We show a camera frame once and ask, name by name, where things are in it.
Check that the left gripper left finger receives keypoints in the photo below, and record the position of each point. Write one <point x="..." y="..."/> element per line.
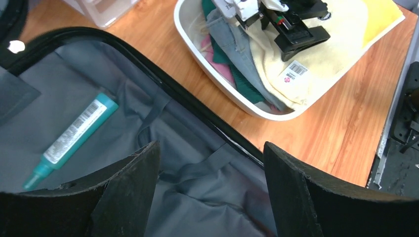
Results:
<point x="114" y="201"/>

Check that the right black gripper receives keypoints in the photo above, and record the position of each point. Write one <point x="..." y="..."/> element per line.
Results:
<point x="294" y="35"/>

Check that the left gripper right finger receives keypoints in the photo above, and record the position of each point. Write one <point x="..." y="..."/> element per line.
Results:
<point x="308" y="202"/>

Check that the yellow towel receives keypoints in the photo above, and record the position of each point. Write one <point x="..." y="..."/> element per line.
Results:
<point x="354" y="25"/>

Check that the light blue denim jeans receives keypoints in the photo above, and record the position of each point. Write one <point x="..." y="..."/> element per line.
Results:
<point x="239" y="55"/>

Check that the pink and teal kids suitcase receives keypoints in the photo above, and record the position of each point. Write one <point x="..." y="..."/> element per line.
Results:
<point x="210" y="183"/>

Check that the dark green garment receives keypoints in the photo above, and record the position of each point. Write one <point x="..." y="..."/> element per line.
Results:
<point x="245" y="85"/>

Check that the pink garment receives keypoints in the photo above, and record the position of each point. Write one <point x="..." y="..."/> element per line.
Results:
<point x="222" y="68"/>

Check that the white plastic basin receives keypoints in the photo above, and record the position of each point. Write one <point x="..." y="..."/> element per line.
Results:
<point x="189" y="21"/>

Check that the white plastic drawer organizer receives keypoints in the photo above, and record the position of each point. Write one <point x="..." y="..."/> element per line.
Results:
<point x="103" y="13"/>

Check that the teal tube with barcode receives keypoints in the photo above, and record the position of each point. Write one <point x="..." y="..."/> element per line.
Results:
<point x="63" y="148"/>

